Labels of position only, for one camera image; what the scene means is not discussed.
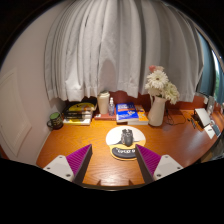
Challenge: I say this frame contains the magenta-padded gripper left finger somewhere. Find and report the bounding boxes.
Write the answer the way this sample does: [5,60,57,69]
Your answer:
[43,143,94,185]

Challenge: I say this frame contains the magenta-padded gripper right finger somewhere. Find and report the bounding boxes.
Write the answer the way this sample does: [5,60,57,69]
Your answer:
[134,143,184,185]

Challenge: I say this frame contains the grey and black computer mouse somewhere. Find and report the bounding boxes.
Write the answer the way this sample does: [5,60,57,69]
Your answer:
[120,128,135,148]

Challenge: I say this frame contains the white black yellow mouse pad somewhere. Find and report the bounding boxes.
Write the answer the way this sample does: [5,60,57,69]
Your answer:
[105,125,147,162]

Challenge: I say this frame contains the black mug with green inside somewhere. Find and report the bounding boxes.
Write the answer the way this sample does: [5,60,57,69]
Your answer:
[46,111,64,131]

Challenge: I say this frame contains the white jug vase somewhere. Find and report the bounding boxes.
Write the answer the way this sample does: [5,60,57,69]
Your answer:
[147,94,167,128]

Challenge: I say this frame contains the orange book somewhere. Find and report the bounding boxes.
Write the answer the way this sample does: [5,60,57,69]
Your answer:
[128,104,150,126]

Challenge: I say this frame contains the white laptop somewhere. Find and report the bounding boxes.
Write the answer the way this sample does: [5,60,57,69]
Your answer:
[194,107,212,128]

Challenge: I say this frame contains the yellow and black book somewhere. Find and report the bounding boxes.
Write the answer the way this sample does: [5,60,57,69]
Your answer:
[66,101,98,114]

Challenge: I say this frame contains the dark red book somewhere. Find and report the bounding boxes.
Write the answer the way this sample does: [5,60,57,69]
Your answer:
[93,112,118,121]

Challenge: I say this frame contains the blue book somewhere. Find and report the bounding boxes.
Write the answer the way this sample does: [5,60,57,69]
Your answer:
[115,102,140,124]

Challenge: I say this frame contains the beige lidded tumbler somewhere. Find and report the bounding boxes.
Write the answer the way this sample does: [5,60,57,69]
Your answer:
[96,90,111,115]

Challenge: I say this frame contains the clear spray bottle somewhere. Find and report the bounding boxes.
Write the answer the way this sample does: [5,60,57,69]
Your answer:
[108,97,116,117]

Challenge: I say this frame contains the white and pink flowers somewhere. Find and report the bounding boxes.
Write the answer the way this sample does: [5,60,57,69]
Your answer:
[144,64,181,105]

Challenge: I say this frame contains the dark glass window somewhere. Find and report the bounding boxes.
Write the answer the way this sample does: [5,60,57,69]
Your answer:
[196,29,224,104]

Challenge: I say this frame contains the white pleated curtain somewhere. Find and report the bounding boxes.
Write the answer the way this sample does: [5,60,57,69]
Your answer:
[44,0,205,103]

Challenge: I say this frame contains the black cable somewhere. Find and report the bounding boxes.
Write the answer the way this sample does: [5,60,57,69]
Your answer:
[164,108,188,127]

